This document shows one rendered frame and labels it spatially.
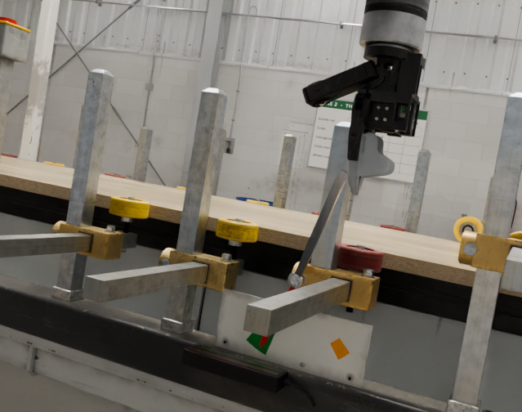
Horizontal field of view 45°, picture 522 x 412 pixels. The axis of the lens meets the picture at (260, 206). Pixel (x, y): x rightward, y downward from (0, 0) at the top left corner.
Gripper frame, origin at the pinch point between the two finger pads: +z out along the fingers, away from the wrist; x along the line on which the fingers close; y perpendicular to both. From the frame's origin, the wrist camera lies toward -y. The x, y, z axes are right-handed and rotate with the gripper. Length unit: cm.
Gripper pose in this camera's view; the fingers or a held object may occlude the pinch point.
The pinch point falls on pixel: (351, 185)
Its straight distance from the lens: 93.5
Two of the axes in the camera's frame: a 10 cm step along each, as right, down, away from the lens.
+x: 3.9, 0.2, 9.2
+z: -1.6, 9.9, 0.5
